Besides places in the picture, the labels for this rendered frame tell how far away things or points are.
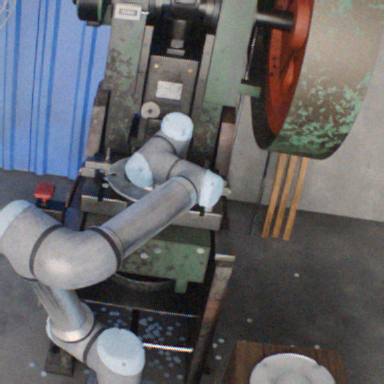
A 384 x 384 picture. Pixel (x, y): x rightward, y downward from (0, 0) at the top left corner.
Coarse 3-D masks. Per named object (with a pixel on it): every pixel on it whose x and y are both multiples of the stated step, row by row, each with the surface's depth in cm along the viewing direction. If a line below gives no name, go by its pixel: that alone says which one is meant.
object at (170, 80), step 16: (160, 48) 165; (176, 48) 163; (160, 64) 160; (176, 64) 160; (192, 64) 160; (160, 80) 163; (176, 80) 163; (192, 80) 163; (144, 96) 165; (160, 96) 165; (176, 96) 165; (192, 96) 165; (144, 112) 167; (160, 112) 168; (176, 112) 168; (144, 128) 171; (160, 128) 167
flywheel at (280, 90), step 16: (288, 0) 184; (304, 0) 156; (304, 16) 153; (272, 32) 190; (288, 32) 164; (304, 32) 154; (272, 48) 190; (288, 48) 177; (304, 48) 156; (272, 64) 189; (288, 64) 175; (272, 80) 187; (288, 80) 176; (272, 96) 182; (288, 96) 171; (272, 112) 175; (272, 128) 173
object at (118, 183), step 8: (120, 160) 181; (112, 168) 177; (120, 168) 178; (112, 176) 173; (120, 176) 174; (112, 184) 169; (120, 184) 170; (128, 184) 170; (152, 184) 171; (120, 192) 165; (128, 192) 167; (136, 192) 167; (144, 192) 168; (136, 200) 163
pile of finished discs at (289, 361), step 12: (264, 360) 173; (276, 360) 174; (288, 360) 175; (300, 360) 175; (312, 360) 176; (252, 372) 168; (264, 372) 169; (276, 372) 169; (288, 372) 169; (300, 372) 171; (312, 372) 171; (324, 372) 172
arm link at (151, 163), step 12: (156, 144) 131; (168, 144) 132; (132, 156) 130; (144, 156) 128; (156, 156) 128; (168, 156) 128; (132, 168) 128; (144, 168) 127; (156, 168) 127; (168, 168) 126; (132, 180) 131; (144, 180) 128; (156, 180) 129
